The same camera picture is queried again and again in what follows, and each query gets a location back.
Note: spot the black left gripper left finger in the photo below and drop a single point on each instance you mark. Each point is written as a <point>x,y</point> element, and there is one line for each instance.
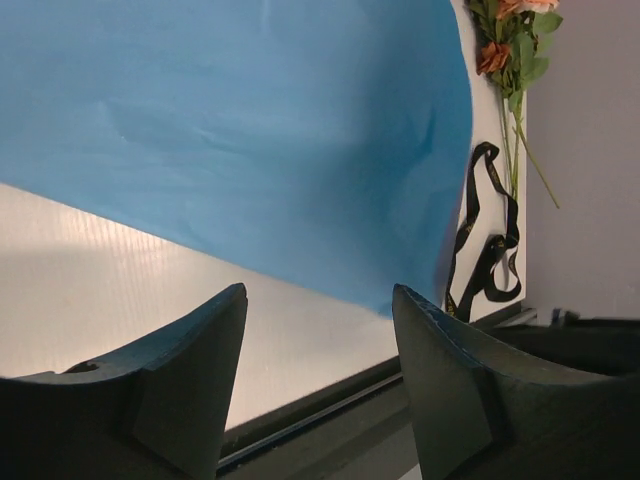
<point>155,408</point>

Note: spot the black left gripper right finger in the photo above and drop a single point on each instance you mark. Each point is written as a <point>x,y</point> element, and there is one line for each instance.
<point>519,402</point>

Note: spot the blue wrapping paper sheet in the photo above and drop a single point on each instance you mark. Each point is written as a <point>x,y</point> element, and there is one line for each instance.
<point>322,143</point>

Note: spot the fake flower stem orange blooms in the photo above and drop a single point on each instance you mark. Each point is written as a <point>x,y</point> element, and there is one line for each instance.
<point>500,55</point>

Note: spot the fake flower stem pink roses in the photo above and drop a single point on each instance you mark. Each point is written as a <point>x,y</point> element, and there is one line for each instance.
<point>540,21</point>

